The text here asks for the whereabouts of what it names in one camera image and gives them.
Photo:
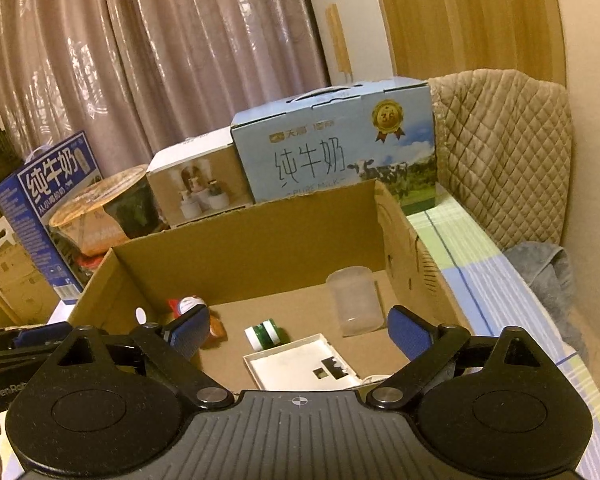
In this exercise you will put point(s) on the dark blue milk carton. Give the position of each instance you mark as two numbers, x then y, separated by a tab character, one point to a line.
40	185

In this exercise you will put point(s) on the green white tape roll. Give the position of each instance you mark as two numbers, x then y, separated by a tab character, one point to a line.
265	334

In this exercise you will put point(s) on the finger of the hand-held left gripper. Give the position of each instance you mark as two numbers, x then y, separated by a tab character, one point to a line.
35	336

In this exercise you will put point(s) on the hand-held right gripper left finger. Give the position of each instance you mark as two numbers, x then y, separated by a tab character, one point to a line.
190	330

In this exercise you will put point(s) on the wooden door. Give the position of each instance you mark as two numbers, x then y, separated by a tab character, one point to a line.
470	20

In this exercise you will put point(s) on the flat white box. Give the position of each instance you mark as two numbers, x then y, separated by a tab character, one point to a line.
295	365

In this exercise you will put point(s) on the grey cloth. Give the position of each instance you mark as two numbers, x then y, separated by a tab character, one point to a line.
545	280

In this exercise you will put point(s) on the small red white figurine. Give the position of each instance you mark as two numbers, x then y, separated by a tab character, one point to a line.
216	330

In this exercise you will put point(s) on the quilted beige chair cover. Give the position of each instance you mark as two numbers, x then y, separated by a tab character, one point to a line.
505	160

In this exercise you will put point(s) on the light blue milk carton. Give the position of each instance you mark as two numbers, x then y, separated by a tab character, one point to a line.
320	150

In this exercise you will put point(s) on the beige patterned curtain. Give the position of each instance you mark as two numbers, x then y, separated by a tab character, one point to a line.
155	60

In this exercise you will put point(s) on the wooden wall strip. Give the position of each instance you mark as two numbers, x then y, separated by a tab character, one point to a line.
337	45

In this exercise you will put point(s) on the instant noodle bowl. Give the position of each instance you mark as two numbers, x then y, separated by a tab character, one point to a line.
105	210

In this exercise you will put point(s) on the red packet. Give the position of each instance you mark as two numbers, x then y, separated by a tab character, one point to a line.
89	262

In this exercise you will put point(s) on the white product box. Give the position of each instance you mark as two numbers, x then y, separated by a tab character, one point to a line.
200	180

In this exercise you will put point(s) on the small white cap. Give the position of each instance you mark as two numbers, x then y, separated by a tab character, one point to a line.
140	316

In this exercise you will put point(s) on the translucent plastic cup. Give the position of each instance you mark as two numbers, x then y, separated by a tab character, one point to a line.
355	300

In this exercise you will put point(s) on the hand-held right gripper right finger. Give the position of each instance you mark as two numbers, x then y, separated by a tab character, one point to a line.
410	335

